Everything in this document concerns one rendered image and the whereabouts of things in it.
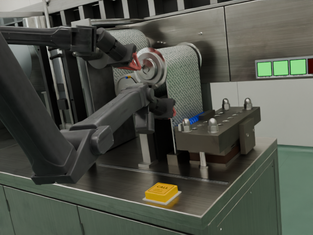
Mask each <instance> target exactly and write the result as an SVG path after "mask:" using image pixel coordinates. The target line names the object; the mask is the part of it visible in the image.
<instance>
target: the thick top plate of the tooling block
mask: <svg viewBox="0 0 313 235"><path fill-rule="evenodd" d="M211 118H214V119H216V121H217V125H218V129H219V132H216V133H208V125H209V120H210V119H211ZM247 118H254V126H255V125H256V124H257V123H259V122H260V121H261V115H260V107H253V109H251V110H244V107H230V109H228V110H223V109H222V108H220V109H218V110H217V111H215V114H214V115H213V116H211V117H209V118H207V119H206V120H198V121H196V122H194V123H193V124H191V129H192V131H191V132H182V131H178V132H176V133H175V136H176V144H177V150H185V151H195V152H209V153H219V154H220V153H221V152H222V151H224V150H225V149H226V148H227V147H229V146H230V145H231V144H232V143H234V142H235V141H236V140H237V139H239V126H238V125H239V124H240V123H242V122H243V121H244V120H246V119H247Z"/></svg>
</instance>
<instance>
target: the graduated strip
mask: <svg viewBox="0 0 313 235"><path fill-rule="evenodd" d="M99 166H106V167H112V168H119V169H125V170H131V171H138V172H144V173H152V174H159V175H165V176H171V177H177V178H183V179H190V180H198V181H204V182H210V183H217V184H223V185H228V184H229V183H230V182H228V181H221V180H212V179H206V178H199V177H192V176H186V175H180V174H173V173H164V172H158V171H151V170H144V169H138V168H132V167H125V166H116V165H110V164H103V163H101V164H99Z"/></svg>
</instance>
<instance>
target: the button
mask: <svg viewBox="0 0 313 235"><path fill-rule="evenodd" d="M177 193H178V189H177V186H176V185H170V184H164V183H157V184H155V185H154V186H153V187H151V188H150V189H148V190H147V191H146V192H145V197H146V199H149V200H155V201H159V202H164V203H166V202H167V201H168V200H169V199H171V198H172V197H173V196H174V195H175V194H177Z"/></svg>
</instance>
